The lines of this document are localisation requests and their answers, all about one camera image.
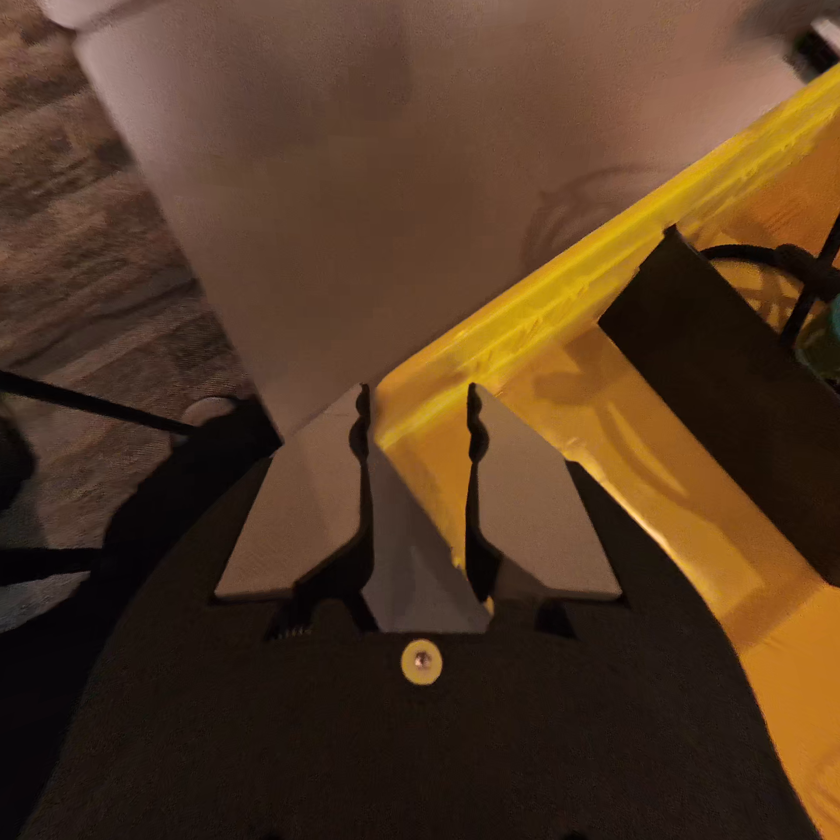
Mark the black bin divider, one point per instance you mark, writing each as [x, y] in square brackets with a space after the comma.
[722, 394]

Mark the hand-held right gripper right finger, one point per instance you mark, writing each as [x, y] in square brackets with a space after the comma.
[538, 518]

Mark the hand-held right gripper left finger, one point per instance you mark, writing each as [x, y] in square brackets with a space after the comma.
[302, 512]

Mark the yellow storage bin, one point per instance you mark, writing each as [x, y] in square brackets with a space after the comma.
[590, 446]

